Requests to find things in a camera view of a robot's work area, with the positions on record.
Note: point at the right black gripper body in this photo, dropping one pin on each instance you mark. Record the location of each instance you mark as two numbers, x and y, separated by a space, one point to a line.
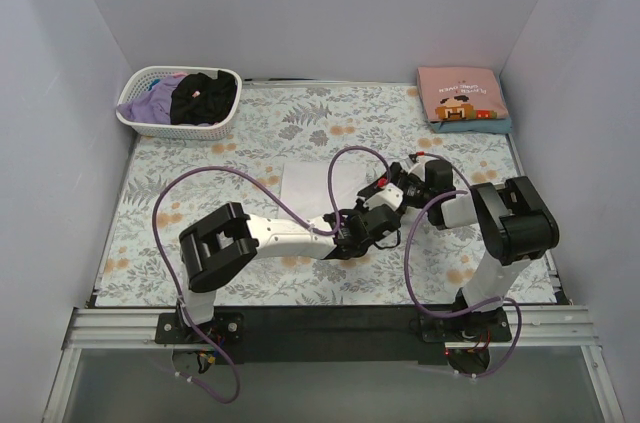
419 185

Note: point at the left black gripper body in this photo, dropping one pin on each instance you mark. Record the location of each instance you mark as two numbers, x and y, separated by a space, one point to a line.
360 227

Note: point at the white t shirt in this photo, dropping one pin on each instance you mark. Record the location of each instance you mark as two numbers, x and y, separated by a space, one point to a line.
304 186

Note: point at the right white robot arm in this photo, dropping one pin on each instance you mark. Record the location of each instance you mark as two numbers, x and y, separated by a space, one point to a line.
515 224

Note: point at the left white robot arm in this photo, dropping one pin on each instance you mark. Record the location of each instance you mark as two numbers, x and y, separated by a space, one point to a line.
217 248

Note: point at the folded pink t shirt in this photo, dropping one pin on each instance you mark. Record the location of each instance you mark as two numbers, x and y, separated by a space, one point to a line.
451 94

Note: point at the floral table mat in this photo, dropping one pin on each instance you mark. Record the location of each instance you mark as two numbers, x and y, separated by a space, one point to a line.
170 184

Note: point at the black garment in basket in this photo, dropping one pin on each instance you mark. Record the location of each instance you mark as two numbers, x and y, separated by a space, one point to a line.
202 100

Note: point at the purple garment in basket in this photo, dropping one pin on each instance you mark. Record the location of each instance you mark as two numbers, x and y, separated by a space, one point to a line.
154 105

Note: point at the white plastic laundry basket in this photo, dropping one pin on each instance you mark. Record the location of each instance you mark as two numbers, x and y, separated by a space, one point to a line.
144 78

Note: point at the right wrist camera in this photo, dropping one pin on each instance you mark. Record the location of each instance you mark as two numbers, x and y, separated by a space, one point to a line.
413 164

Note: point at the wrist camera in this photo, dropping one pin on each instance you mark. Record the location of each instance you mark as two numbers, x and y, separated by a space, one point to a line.
413 164
389 195

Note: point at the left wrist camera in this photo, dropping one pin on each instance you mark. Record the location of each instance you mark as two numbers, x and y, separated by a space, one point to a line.
389 195

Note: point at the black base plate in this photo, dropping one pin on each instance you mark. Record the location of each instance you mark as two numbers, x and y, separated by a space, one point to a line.
305 334

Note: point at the aluminium frame rail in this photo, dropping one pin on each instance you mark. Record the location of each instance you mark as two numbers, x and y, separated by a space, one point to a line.
552 370

